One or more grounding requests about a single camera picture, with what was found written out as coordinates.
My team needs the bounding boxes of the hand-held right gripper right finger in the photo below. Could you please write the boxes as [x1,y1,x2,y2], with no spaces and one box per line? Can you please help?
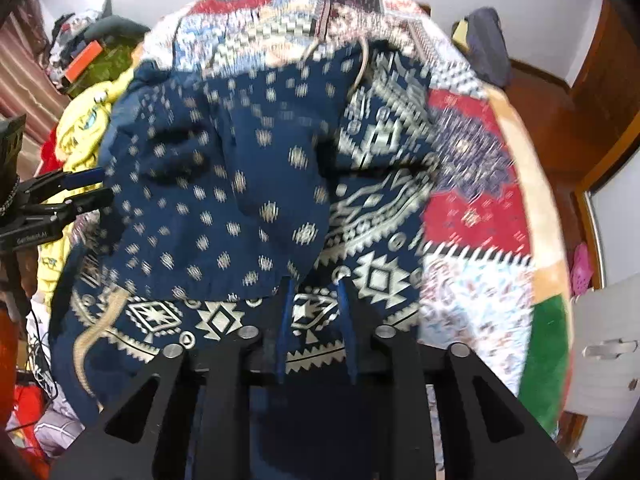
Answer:
[335,280,577,480]

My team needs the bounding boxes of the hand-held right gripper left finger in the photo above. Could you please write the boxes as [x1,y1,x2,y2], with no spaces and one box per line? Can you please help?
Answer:
[50,279,295,480]

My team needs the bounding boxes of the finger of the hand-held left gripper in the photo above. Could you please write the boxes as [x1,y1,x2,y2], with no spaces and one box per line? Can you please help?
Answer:
[20,188,115,223]
[22,168,106,202]

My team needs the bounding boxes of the navy patterned hoodie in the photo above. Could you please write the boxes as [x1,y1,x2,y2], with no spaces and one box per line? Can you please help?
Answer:
[50,39,443,480]

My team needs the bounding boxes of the pile of mixed clothes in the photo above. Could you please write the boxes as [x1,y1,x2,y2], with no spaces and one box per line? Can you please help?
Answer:
[49,0,151,86]

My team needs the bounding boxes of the red cloth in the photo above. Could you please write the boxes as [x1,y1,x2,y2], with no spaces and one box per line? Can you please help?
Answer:
[39,135,66,176]

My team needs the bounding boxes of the yellow printed garment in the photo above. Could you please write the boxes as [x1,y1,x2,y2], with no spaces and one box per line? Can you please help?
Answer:
[36,94,137,311]

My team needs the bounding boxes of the striped red curtain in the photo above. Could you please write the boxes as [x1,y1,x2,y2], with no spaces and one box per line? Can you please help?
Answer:
[0,0,71,147]

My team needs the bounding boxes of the green patterned cloth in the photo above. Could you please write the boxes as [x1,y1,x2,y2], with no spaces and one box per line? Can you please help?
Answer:
[70,45,137,99]

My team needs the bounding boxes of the orange box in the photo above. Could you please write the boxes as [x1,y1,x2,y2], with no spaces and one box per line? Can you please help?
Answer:
[62,41,104,84]

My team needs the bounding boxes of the patchwork blanket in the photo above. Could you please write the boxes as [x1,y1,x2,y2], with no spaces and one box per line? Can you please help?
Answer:
[135,0,576,433]

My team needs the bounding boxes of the pink slippers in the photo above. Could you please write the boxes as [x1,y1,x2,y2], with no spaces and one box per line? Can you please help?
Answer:
[572,242,595,297]

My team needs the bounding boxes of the white appliance with stickers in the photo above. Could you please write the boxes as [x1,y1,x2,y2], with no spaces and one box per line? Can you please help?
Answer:
[564,276,640,466]

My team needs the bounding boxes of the white sliding wardrobe door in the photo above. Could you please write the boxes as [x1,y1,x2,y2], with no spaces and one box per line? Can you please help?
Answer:
[589,177,640,292]

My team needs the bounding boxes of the grey bag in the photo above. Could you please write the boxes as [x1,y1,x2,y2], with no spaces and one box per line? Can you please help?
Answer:
[466,7,514,89]

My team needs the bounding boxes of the wooden door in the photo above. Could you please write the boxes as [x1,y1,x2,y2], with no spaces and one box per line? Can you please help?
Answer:
[565,0,640,197]

